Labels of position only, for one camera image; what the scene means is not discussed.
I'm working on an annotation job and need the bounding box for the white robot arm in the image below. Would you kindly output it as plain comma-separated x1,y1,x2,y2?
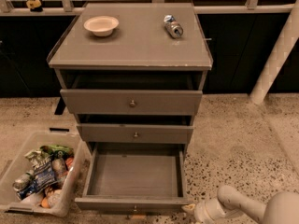
182,185,299,224

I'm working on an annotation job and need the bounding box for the white diagonal pillar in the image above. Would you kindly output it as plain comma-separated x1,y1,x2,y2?
249,0,299,105

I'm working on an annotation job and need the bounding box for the yellow black toy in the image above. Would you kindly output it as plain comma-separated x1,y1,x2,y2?
26,0,43,12

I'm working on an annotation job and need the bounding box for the blue snack bag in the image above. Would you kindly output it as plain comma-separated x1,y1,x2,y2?
34,161,56,193

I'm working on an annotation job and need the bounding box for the grey drawer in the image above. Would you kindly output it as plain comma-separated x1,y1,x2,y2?
78,115,193,144
76,143,188,214
61,71,202,116

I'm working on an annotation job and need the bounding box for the grey bottom drawer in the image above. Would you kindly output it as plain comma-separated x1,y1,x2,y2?
76,143,188,214

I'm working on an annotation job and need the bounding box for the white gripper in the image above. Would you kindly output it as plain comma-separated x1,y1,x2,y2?
182,198,243,224

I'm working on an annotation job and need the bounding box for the metal railing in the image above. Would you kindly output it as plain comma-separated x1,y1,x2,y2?
0,0,299,17

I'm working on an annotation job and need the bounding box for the orange fruit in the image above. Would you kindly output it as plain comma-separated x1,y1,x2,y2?
41,197,50,208

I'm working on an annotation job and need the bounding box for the crushed silver can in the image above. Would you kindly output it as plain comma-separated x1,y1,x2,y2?
164,15,183,38

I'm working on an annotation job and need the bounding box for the grey top drawer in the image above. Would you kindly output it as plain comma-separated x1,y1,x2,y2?
61,71,202,116

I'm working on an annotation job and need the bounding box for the clear plastic bin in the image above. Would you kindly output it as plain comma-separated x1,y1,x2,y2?
0,132,84,217

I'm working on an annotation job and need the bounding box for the green snack bag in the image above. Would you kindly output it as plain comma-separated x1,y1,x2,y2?
40,145,74,160

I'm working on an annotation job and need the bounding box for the grey middle drawer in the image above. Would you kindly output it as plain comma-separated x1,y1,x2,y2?
78,115,193,144

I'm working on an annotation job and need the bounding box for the white bowl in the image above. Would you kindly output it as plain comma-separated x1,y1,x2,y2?
84,16,119,36

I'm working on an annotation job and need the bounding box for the grey drawer cabinet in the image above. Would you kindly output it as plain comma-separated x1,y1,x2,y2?
46,2,214,156

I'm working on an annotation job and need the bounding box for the silver can in bin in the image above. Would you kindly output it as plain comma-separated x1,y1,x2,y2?
12,170,34,191

